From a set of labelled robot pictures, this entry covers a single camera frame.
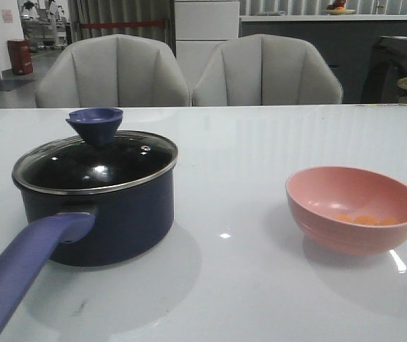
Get dark blue saucepan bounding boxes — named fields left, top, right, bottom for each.
left=0, top=169, right=174, bottom=334

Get glass lid with blue knob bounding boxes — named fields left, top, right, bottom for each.
left=12, top=108, right=178, bottom=195

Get pink bowl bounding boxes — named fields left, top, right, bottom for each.
left=286, top=166, right=407, bottom=256

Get orange ham slices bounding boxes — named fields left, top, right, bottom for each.
left=335, top=214, right=398, bottom=226

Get right beige chair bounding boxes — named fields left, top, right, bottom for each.
left=192, top=34, right=344, bottom=107

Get beige chair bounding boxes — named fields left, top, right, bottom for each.
left=192, top=34, right=344, bottom=107
left=35, top=34, right=190, bottom=108

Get left beige chair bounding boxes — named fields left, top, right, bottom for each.
left=35, top=34, right=190, bottom=108

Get white cabinet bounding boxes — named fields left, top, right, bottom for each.
left=174, top=1, right=239, bottom=88

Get red barrier belt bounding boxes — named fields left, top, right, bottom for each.
left=80, top=19, right=167, bottom=29

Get grey counter with white top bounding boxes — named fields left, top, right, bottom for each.
left=240, top=14, right=407, bottom=103

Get fruit plate on counter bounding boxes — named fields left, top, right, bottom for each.
left=324, top=0, right=356, bottom=15

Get red bin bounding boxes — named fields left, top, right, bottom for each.
left=7, top=39, right=33, bottom=76

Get dark appliance at right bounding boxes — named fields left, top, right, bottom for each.
left=361, top=36, right=407, bottom=103

